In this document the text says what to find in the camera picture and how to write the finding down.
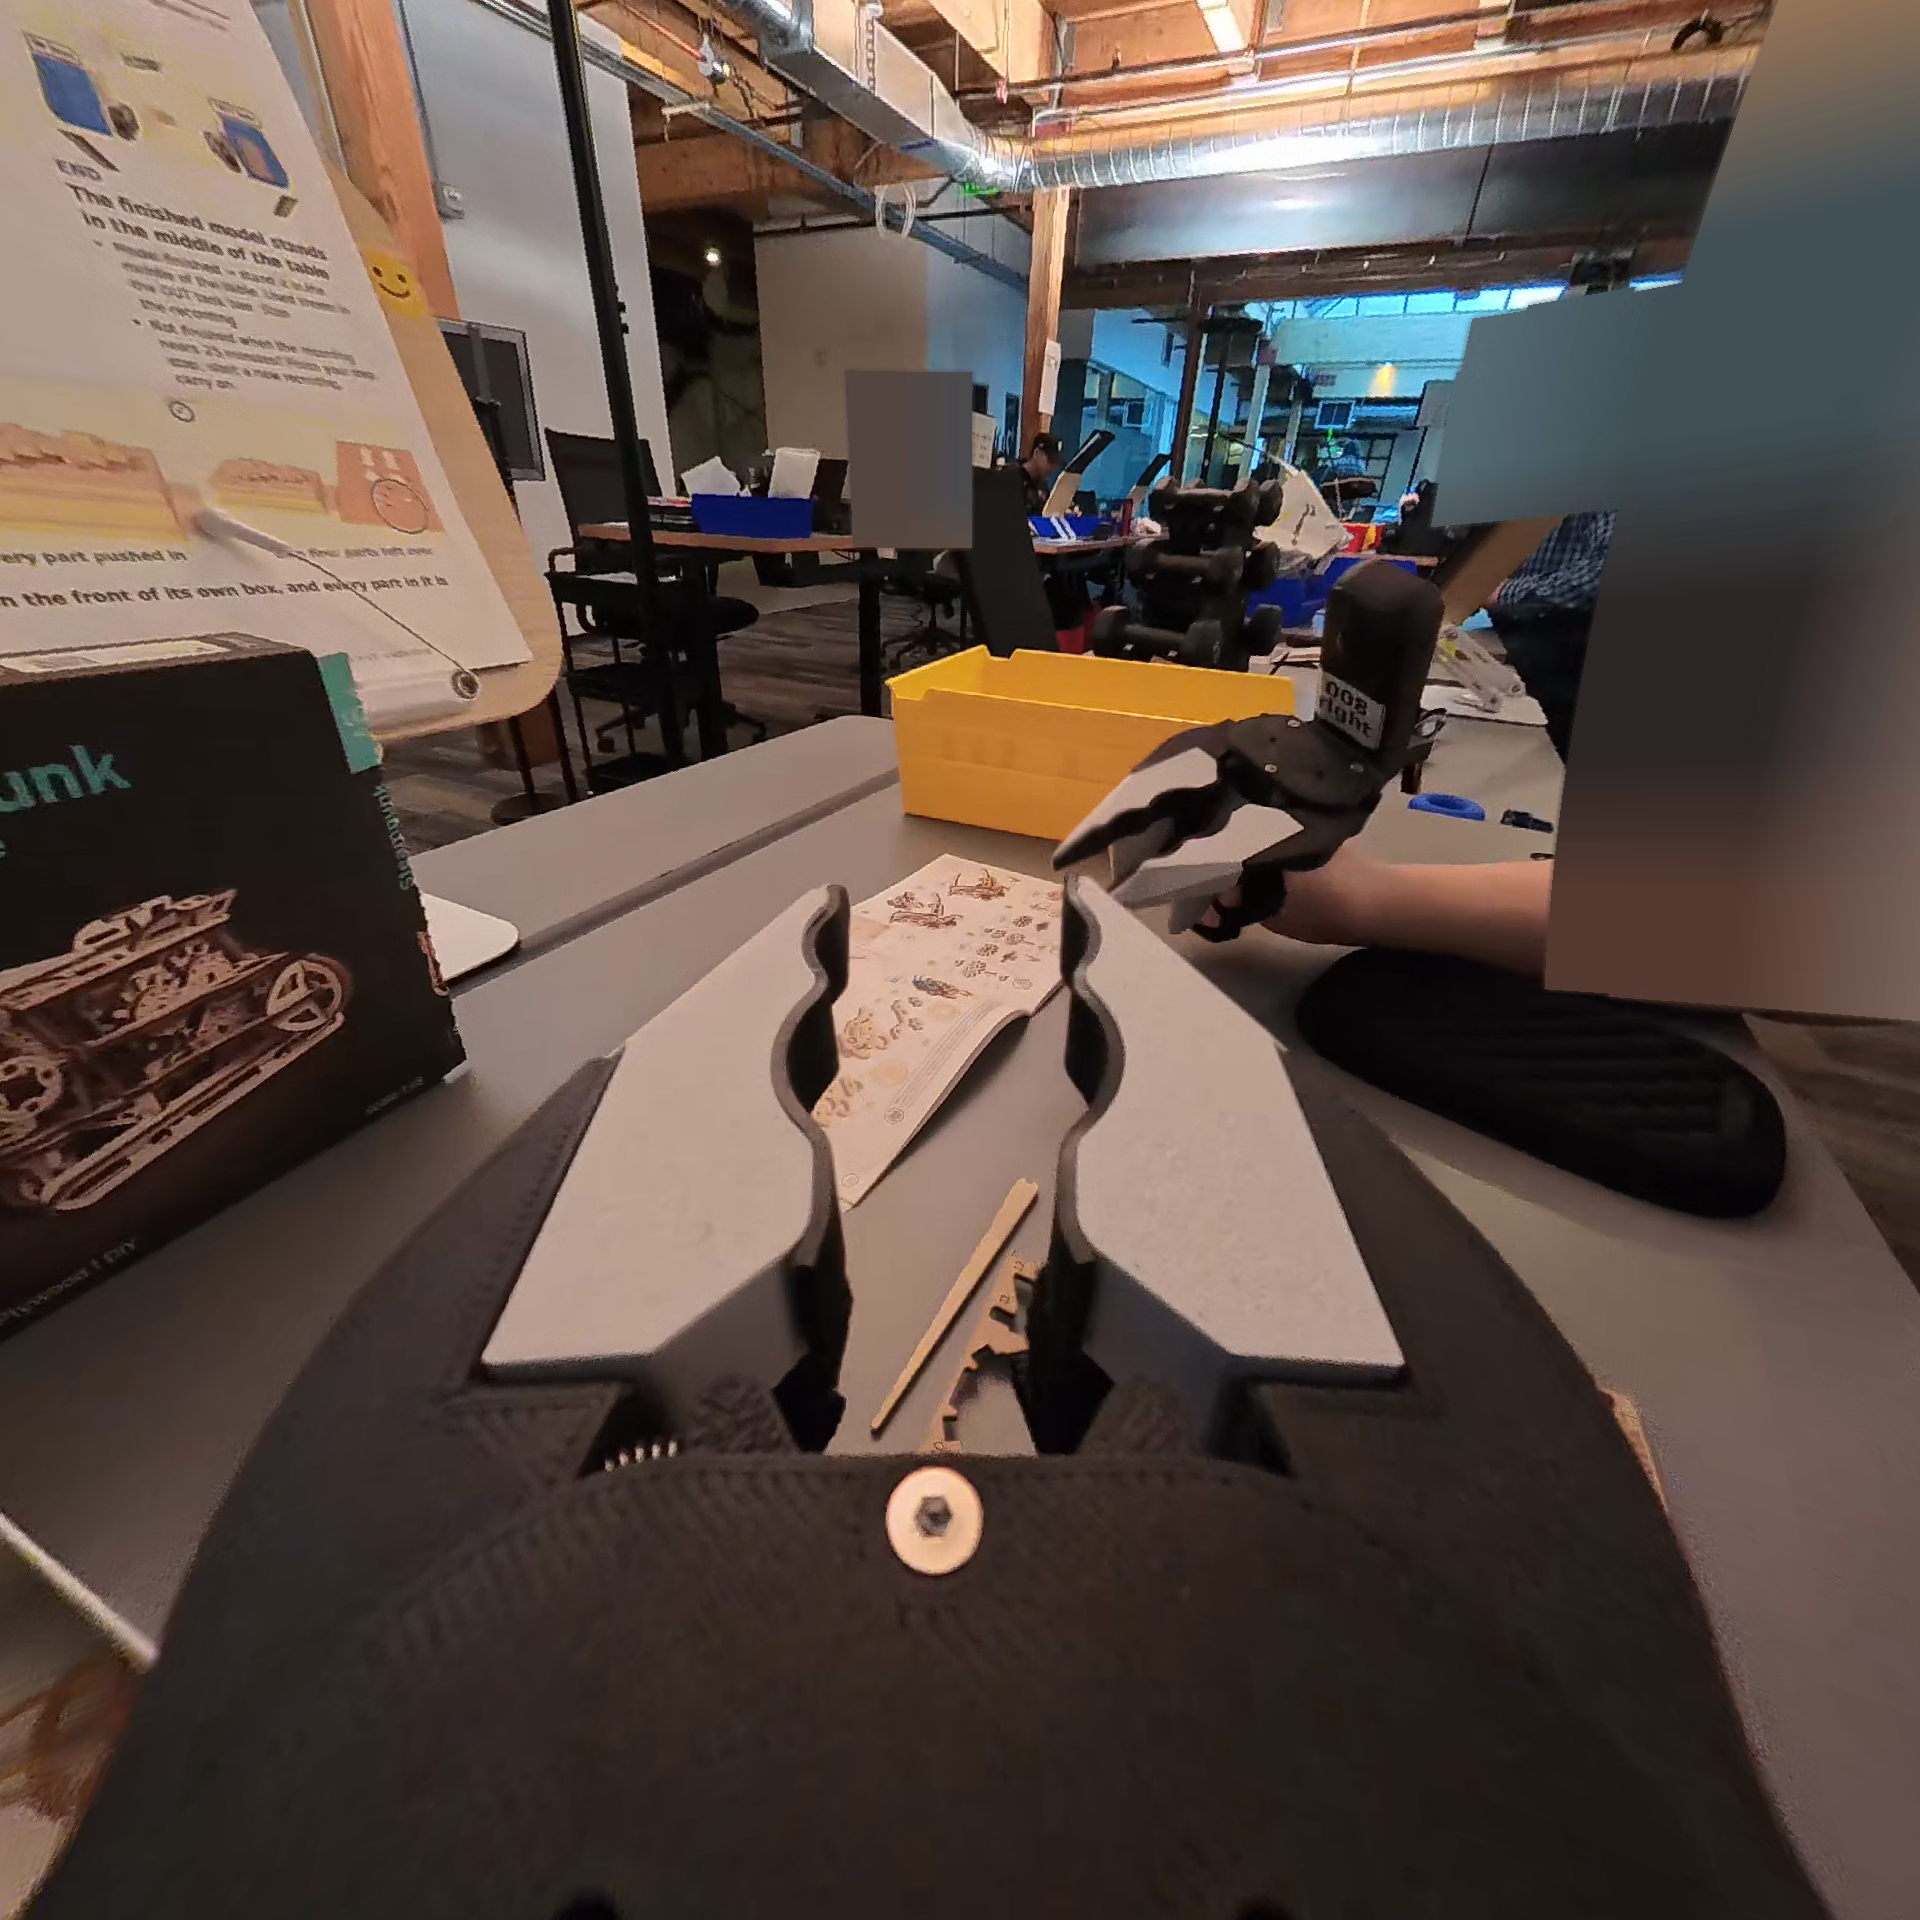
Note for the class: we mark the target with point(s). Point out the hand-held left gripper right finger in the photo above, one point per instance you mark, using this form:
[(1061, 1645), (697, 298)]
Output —
[(1216, 1201)]

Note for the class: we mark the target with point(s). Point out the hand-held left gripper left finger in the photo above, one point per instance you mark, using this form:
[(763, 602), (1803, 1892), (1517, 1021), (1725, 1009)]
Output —
[(675, 1201)]

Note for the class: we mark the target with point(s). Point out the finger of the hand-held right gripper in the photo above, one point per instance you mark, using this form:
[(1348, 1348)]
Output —
[(1186, 894), (1140, 804)]

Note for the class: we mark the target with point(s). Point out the wooden lattice arm part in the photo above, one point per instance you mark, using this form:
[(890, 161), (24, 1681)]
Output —
[(990, 1351)]

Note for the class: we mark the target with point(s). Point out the person's right forearm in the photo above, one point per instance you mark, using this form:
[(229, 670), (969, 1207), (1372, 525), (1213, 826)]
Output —
[(1439, 908)]

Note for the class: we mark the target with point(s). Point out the black model kit box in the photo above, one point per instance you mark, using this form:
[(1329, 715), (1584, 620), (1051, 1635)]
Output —
[(224, 780)]

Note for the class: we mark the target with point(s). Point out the yellow plastic bin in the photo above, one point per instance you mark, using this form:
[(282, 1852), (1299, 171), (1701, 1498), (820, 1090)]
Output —
[(1020, 750)]

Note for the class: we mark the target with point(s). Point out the blue tape roll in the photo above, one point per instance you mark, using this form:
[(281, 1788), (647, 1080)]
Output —
[(1425, 804)]

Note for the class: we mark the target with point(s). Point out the dumbbell rack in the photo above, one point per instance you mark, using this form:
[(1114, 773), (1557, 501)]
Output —
[(1200, 556)]

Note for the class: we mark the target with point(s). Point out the black office chair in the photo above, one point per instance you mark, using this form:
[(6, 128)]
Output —
[(601, 481), (1013, 586)]

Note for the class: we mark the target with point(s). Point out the instruction booklet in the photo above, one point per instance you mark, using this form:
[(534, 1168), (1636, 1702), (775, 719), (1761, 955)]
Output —
[(900, 1048)]

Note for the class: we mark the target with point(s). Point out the flat wooden stick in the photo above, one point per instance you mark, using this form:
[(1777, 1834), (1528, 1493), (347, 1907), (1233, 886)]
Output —
[(960, 1296)]

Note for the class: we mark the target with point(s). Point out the silver stand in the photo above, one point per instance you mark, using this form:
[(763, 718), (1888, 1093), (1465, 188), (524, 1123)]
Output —
[(472, 938)]

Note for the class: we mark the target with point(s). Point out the black padded wrist rest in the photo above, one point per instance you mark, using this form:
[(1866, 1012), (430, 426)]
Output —
[(1545, 1080)]

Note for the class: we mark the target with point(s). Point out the blue plastic bin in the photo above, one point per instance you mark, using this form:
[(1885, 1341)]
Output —
[(749, 514)]

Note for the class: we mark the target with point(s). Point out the wooden display board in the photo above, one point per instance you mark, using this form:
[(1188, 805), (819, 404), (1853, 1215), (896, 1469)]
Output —
[(511, 660)]

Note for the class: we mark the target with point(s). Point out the wooden office desk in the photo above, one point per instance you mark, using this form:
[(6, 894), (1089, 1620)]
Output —
[(630, 533)]

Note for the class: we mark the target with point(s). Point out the black metal pole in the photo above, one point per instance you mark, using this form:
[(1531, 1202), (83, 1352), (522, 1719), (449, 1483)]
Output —
[(601, 300)]

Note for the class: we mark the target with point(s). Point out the white cardboard tray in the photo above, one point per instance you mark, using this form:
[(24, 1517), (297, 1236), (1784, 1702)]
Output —
[(60, 1612)]

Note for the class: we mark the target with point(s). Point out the grey monitor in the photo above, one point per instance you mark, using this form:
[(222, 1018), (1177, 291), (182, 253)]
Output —
[(502, 398)]

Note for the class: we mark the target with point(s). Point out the yellow smiley sticker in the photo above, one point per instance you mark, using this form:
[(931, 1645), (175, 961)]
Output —
[(393, 283)]

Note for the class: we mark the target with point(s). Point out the printed instruction sheet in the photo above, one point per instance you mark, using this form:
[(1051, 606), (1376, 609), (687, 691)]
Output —
[(179, 300)]

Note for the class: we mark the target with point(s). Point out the silver air duct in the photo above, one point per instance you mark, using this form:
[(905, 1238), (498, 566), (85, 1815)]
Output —
[(1200, 150)]

